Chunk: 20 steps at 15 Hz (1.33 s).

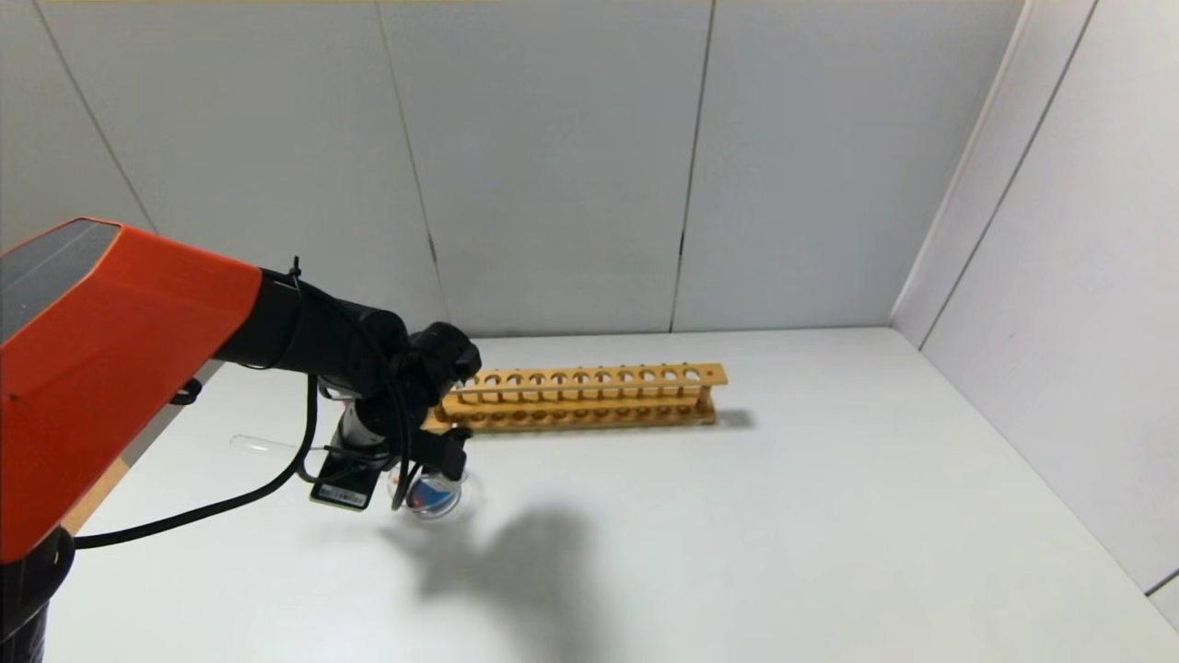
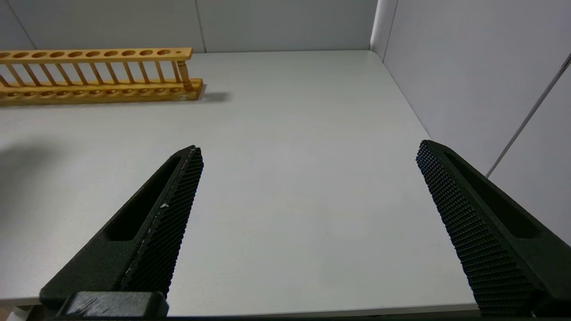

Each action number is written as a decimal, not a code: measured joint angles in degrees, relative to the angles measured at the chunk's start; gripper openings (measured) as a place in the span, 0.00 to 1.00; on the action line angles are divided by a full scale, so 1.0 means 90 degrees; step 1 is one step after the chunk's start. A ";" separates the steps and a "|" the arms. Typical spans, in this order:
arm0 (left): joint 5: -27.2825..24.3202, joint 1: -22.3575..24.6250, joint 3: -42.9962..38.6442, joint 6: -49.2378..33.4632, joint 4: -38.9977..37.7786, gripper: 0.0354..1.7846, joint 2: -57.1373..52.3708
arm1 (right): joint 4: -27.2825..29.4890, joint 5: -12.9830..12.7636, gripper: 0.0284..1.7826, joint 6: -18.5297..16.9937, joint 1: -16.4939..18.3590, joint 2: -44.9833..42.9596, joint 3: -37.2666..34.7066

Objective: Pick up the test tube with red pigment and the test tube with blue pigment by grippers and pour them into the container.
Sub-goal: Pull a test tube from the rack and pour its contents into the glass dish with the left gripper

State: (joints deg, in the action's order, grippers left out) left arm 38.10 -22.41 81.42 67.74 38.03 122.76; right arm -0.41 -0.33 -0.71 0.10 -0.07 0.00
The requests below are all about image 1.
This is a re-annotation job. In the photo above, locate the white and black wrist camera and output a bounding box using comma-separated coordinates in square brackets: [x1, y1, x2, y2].
[419, 428, 473, 480]

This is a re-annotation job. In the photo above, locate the thin black camera cable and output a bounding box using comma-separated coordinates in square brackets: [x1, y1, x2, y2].
[385, 391, 417, 513]

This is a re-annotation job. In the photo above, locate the clear glass dish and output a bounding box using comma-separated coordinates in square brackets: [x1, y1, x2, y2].
[388, 460, 484, 526]

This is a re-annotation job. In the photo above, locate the wooden test tube rack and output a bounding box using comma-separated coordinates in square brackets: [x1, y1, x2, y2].
[426, 363, 729, 435]

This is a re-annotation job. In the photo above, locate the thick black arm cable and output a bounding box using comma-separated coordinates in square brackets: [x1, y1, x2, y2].
[74, 373, 319, 551]

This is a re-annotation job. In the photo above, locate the test tube with red pigment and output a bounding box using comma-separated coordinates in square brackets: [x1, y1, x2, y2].
[230, 435, 319, 458]

